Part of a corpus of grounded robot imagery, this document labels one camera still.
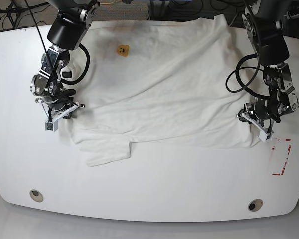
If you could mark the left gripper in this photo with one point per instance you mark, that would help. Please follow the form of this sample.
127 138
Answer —
262 114

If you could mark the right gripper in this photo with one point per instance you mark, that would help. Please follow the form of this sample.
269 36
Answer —
56 110

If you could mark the white T-shirt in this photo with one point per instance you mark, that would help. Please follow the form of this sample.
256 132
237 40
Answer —
158 83

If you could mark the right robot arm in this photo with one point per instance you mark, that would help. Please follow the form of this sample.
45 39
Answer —
74 18

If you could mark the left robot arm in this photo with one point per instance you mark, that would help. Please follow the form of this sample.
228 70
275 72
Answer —
263 22

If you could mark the red tape marking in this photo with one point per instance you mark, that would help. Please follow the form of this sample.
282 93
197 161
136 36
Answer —
279 156

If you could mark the left table grommet hole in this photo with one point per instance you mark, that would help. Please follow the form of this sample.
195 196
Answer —
36 196

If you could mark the table grommet hole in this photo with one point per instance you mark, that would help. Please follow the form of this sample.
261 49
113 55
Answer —
255 205
36 196

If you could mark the right table grommet hole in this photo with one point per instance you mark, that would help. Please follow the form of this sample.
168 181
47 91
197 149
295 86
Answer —
255 205

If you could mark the black tripod stand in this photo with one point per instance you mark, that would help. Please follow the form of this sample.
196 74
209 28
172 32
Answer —
14 12

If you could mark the white power strip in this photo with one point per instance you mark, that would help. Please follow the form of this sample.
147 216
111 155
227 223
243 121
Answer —
293 13

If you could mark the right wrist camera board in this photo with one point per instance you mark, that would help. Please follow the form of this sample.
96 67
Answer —
51 126

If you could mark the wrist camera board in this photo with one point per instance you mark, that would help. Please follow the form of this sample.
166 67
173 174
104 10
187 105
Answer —
264 136
51 126

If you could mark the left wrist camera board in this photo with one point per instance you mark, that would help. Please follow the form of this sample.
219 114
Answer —
264 136

